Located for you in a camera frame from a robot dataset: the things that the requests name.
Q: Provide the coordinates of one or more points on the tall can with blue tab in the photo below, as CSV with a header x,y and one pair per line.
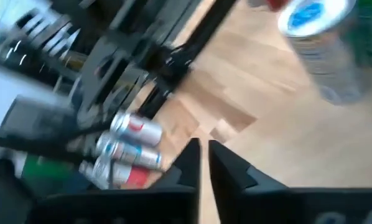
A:
x,y
329,62

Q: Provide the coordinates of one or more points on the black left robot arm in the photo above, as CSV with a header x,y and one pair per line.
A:
x,y
111,74

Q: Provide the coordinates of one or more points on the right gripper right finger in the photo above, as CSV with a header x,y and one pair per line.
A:
x,y
298,208

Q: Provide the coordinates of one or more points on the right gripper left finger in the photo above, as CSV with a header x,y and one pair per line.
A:
x,y
127,208

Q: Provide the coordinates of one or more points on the red cola can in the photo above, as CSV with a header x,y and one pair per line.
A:
x,y
276,3

